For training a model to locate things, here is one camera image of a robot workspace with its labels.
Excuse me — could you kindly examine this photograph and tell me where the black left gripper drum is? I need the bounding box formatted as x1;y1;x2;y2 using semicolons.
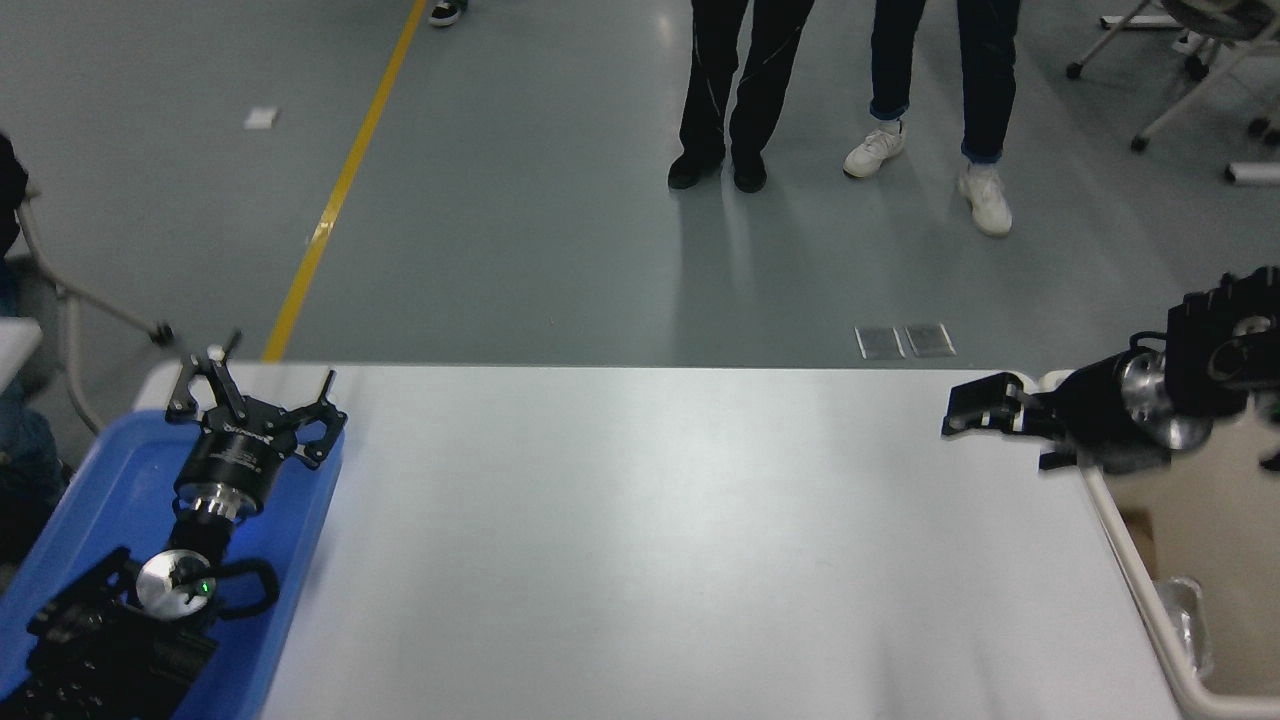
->
173;395;301;501

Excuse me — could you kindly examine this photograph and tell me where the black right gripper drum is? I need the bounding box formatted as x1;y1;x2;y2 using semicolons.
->
1048;360;1133;471

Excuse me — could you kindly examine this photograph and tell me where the blue plastic tray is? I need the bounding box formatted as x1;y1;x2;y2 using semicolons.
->
0;408;346;720

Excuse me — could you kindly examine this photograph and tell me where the grey chair with castors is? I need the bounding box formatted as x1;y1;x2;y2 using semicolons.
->
12;184;175;433

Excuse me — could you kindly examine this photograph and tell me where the seated person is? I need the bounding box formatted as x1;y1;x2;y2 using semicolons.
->
0;133;73;563

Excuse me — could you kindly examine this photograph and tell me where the large pale plastic bin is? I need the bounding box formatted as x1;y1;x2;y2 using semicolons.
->
1003;369;1280;720

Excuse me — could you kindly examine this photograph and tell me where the small white side table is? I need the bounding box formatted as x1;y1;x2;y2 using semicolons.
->
0;317;44;391

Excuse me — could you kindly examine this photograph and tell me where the person in white shoes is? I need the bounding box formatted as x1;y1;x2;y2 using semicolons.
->
843;0;1024;239

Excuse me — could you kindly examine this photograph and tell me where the white swivel chair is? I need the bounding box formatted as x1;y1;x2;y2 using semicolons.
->
1064;0;1280;154

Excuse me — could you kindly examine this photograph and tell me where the person in black shoes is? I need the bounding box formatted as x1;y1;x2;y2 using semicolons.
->
667;0;817;194

